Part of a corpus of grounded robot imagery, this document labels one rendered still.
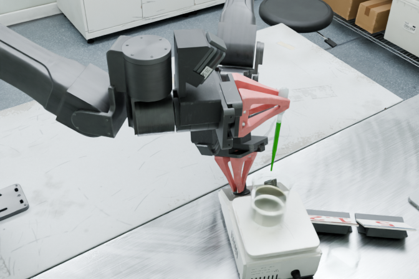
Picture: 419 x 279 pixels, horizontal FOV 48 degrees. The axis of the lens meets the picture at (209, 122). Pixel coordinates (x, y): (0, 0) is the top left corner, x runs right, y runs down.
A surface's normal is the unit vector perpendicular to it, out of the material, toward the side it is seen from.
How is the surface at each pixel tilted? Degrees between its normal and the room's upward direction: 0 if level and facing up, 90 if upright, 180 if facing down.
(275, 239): 0
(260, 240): 0
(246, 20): 34
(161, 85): 90
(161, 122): 81
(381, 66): 0
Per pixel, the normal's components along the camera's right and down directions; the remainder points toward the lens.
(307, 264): 0.18, 0.63
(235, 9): -0.05, -0.29
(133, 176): 0.02, -0.77
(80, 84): 0.45, -0.62
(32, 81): -0.33, 0.51
